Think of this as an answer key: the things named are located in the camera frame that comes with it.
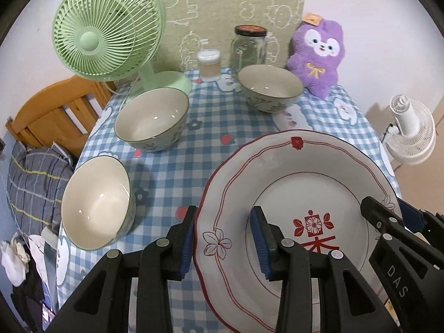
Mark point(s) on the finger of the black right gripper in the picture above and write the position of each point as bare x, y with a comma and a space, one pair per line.
389, 226
420, 221

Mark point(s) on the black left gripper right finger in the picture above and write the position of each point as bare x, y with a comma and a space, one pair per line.
347, 302

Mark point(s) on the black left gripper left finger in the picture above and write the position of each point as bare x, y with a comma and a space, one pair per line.
101, 301

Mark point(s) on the white plate red pattern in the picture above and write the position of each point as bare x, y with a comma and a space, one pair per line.
310, 185

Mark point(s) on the ceramic bowl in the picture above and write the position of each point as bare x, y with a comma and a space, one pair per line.
154, 120
268, 88
98, 205

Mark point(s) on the white standing fan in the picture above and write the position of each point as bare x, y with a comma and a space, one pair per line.
412, 137

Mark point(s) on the white cloth pile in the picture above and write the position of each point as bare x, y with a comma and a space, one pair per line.
15, 260

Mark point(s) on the blue checkered tablecloth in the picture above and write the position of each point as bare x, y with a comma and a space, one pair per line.
219, 121

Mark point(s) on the grey plaid pillow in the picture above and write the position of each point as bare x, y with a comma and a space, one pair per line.
36, 182

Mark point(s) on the purple plush bunny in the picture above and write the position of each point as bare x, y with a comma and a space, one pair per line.
318, 51

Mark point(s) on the wooden bed headboard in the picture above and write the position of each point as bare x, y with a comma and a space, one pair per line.
60, 113

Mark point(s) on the glass jar dark lid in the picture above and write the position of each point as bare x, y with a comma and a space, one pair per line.
248, 47

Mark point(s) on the toothpick container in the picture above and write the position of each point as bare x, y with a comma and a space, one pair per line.
209, 63

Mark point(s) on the green desk fan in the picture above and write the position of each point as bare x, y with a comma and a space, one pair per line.
110, 40

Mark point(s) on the green patterned wall mat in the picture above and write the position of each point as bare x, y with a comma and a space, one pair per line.
194, 25

